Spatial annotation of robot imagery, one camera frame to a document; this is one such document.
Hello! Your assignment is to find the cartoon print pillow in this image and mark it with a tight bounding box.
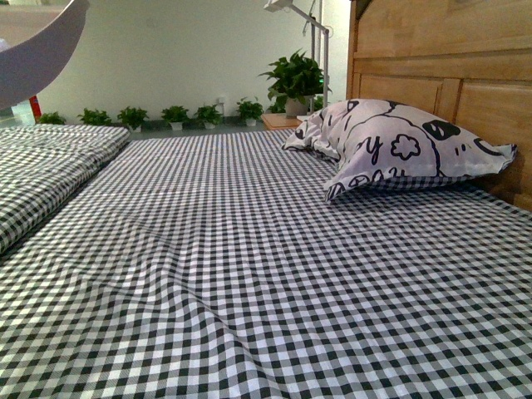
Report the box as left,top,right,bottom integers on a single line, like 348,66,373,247
283,99,517,201

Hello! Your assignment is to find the white floor lamp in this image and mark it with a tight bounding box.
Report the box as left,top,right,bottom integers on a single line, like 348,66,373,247
264,1,330,112

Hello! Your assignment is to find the wooden headboard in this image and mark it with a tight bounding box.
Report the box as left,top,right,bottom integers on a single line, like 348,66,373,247
346,1,531,209

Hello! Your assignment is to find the black white checkered bedsheet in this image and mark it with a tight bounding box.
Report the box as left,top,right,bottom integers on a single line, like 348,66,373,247
1,132,531,398

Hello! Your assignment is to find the red object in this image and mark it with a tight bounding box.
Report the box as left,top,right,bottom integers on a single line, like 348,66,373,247
29,96,42,123

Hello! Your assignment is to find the pink plastic dustpan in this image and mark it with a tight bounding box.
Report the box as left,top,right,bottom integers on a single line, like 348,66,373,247
1,1,90,109

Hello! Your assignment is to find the folded checkered quilt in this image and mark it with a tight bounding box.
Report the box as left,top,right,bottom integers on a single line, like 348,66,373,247
1,124,130,252

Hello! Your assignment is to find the large potted green plant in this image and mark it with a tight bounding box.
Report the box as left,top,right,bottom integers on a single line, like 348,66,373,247
259,51,325,118

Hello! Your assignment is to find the far wooden nightstand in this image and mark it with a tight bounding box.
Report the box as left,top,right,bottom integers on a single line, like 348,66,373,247
261,113,303,131

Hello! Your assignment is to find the small potted plant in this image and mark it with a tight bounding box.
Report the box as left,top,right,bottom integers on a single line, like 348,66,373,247
78,108,112,126
117,106,149,132
237,97,264,126
37,111,66,125
195,105,224,130
161,106,189,131

